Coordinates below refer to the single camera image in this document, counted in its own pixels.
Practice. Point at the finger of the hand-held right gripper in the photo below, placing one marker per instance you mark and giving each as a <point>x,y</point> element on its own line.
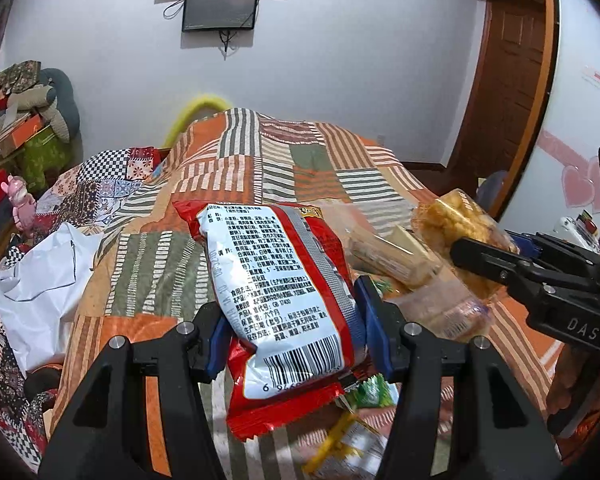
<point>527,244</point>
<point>490,260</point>

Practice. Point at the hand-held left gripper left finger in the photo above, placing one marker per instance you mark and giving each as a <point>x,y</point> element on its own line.
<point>215,345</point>

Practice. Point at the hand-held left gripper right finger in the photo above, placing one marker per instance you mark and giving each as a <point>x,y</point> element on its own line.
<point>377,325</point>

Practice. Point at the clear bag of yellow crackers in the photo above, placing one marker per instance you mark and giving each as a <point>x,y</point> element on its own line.
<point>455,222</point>

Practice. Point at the red noodle packet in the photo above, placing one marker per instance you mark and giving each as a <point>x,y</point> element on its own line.
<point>280,285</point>

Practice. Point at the clear plastic container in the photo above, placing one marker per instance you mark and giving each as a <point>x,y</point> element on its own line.
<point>365,215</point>

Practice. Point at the person's right hand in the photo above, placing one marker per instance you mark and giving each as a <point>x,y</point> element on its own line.
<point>562,385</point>

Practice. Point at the grey blue bag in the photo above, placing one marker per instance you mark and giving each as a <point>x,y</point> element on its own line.
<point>492,192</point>

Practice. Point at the brown label snack packet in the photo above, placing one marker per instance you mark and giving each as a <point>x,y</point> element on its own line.
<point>440,310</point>

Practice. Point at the green bag of cookies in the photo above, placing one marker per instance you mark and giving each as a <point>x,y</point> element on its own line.
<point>375,392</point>

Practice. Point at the long wafer packet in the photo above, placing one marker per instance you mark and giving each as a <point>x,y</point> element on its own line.
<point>380,255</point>

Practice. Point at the striped patchwork blanket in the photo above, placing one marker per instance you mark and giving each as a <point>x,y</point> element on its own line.
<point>155,260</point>

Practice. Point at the orange rice cracker packet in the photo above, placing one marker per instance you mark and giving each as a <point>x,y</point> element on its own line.
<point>360,447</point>

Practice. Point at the white sliding door with hearts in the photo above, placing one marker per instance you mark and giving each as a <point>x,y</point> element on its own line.
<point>575,125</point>

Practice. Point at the wooden room door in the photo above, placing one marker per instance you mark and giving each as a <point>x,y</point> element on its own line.
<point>505,85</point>

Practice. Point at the red and white door sticker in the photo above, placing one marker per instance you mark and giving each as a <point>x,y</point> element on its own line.
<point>594,78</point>

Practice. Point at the white plastic bag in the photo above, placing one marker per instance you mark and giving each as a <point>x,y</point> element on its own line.
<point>45,280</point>

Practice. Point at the checkered patchwork quilt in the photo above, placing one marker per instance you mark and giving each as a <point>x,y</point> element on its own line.
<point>95,185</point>

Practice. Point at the yellow hoop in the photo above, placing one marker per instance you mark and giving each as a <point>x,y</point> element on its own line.
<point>190,107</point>

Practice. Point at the pink plush toy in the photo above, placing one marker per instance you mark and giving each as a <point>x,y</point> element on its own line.
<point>20,202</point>

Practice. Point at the green gift bag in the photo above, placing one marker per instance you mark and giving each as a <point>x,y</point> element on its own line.
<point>47,157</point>

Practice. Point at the orange box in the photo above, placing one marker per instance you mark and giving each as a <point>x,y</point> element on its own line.
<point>22,132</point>

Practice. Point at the grey plush toy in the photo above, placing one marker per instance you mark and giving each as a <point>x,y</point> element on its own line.
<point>25,102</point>

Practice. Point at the patterned folded cloth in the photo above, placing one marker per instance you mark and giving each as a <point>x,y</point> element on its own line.
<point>17,75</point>

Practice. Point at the small black monitor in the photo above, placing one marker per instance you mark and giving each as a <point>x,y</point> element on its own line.
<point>220,7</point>

